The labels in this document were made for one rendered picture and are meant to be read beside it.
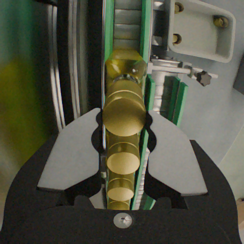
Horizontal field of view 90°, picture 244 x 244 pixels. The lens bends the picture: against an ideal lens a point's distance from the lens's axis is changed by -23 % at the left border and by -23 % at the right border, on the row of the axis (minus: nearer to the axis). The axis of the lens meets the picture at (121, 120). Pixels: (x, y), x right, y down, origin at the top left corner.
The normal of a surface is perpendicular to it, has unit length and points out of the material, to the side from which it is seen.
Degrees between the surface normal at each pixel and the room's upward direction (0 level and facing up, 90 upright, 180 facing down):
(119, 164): 0
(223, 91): 0
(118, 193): 0
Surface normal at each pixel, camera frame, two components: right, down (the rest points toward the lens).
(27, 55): 1.00, 0.04
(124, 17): -0.02, 0.51
